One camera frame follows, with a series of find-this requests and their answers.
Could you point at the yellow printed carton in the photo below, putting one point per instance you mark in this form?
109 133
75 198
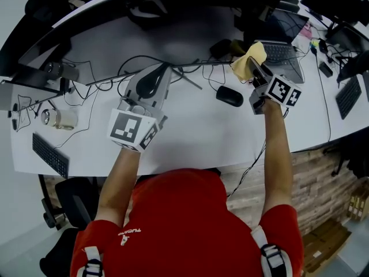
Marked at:
359 206

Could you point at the person's right forearm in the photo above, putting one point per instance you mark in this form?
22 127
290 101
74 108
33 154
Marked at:
276 160

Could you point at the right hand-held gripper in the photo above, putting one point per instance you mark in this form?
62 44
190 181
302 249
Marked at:
281 89

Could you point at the flat brown cardboard box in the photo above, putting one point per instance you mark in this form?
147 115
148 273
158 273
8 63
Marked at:
323 247

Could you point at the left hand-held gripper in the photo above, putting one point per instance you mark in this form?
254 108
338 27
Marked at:
124 125

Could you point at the person's red shirt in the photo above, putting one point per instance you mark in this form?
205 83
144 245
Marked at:
184 226

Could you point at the wide curved black monitor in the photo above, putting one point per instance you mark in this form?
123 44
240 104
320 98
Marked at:
121 36

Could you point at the person's left forearm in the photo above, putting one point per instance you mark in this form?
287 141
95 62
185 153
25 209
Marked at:
118 183

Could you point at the yellow cloth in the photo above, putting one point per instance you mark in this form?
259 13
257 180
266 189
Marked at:
243 66

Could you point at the long black keyboard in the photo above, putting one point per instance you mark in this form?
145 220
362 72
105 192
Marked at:
50 154

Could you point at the short black keyboard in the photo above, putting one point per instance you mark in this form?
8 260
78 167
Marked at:
348 97

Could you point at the black power adapter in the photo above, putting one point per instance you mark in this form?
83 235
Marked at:
14 123

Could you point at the black computer mouse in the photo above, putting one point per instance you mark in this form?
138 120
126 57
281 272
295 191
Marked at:
229 96

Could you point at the grey laptop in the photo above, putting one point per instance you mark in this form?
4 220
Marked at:
285 56

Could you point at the pink packet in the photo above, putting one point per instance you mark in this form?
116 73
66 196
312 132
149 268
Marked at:
306 30

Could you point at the black office chair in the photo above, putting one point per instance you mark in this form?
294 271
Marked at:
72 200
354 160

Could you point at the black monitor back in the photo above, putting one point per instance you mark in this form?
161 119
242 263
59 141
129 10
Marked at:
340 1

